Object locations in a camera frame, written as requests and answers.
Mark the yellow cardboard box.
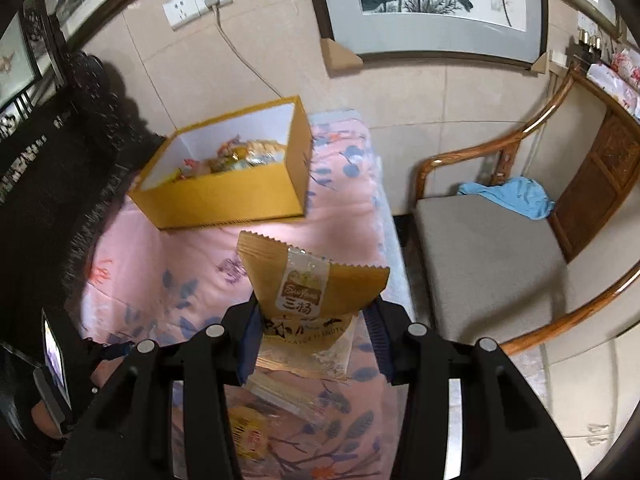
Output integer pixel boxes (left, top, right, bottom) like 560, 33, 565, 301
127, 95, 313, 231

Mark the yellow orange snack packet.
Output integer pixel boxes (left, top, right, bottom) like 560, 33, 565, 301
216, 139, 247, 162

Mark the grey plug with cable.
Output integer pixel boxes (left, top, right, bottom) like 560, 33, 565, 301
202, 0, 286, 98

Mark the framed insect picture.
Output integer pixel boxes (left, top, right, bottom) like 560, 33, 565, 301
0, 10, 43, 108

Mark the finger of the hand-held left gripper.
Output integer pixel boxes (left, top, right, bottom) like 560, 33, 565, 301
82, 337, 138, 363

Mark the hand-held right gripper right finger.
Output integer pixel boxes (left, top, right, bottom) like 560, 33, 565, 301
362, 297, 583, 480

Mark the blue cloth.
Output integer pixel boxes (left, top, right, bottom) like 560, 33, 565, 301
457, 176, 556, 220

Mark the floral printed box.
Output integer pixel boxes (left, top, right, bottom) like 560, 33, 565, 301
587, 47, 640, 121

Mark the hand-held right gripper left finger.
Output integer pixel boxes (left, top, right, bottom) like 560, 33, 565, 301
52, 300, 263, 480

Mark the clear wafer stick packet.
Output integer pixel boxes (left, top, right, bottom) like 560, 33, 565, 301
247, 370, 326, 418

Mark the yellow packet red label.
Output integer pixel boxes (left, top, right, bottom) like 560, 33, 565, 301
227, 405, 273, 461

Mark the wooden armchair grey cushion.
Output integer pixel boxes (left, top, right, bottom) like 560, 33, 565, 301
412, 67, 640, 356

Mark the white cabinet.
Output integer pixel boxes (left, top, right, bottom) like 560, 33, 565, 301
542, 325, 640, 466

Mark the pale golden snack packet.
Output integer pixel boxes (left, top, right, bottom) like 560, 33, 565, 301
242, 139, 289, 167

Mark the dark carved wooden furniture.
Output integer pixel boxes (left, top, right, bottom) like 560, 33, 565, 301
0, 0, 168, 341

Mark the row of small bottles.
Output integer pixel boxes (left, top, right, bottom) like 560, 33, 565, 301
577, 27, 608, 53

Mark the framed lotus painting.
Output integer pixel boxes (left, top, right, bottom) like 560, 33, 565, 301
302, 0, 548, 68

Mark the pink printed blanket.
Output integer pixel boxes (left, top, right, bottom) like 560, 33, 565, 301
65, 110, 416, 480

